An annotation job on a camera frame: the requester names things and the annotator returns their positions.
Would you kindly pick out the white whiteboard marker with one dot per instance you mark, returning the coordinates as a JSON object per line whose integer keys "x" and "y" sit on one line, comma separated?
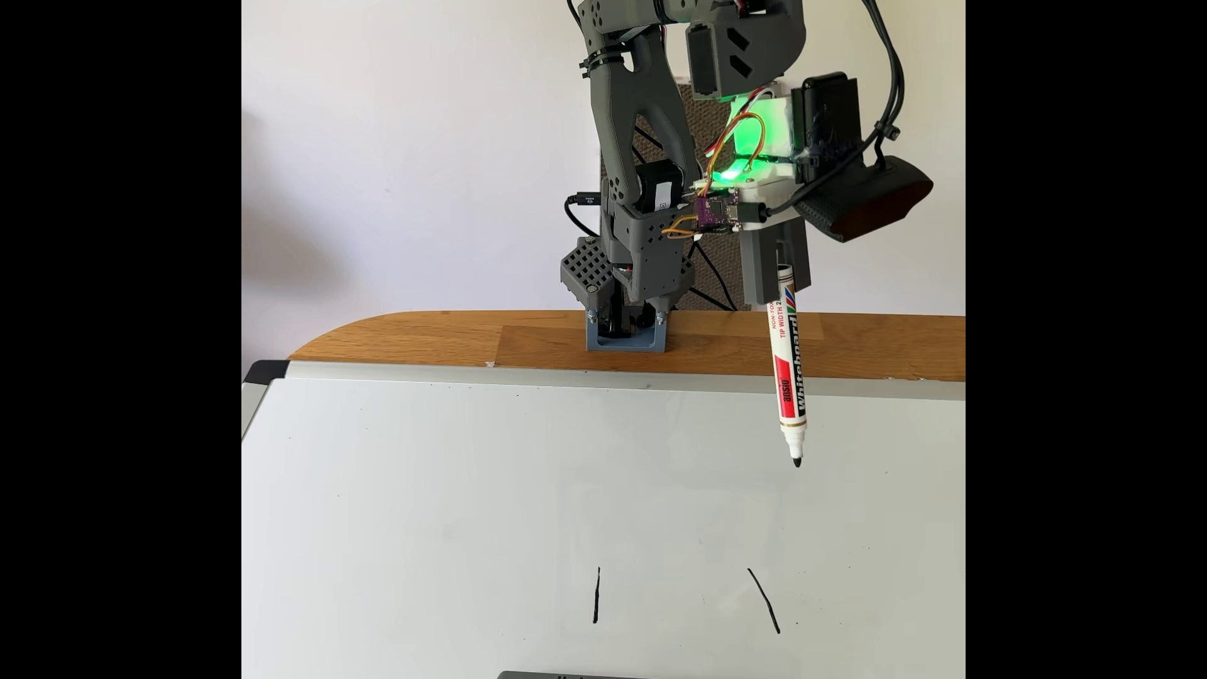
{"x": 788, "y": 377}

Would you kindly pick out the brown cardboard panel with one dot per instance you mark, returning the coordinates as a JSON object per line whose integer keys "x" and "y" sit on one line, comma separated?
{"x": 726, "y": 255}

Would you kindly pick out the purple circuit board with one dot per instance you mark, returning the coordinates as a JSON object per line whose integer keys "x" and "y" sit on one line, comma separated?
{"x": 717, "y": 212}

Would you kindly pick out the grey marker holder block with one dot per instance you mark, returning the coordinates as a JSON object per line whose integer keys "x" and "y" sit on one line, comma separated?
{"x": 566, "y": 675}

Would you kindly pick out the black oval camera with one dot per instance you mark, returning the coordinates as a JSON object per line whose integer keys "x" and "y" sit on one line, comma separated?
{"x": 867, "y": 203}

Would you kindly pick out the whiteboard with silver frame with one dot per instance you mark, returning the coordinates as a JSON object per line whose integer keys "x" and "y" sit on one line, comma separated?
{"x": 471, "y": 490}

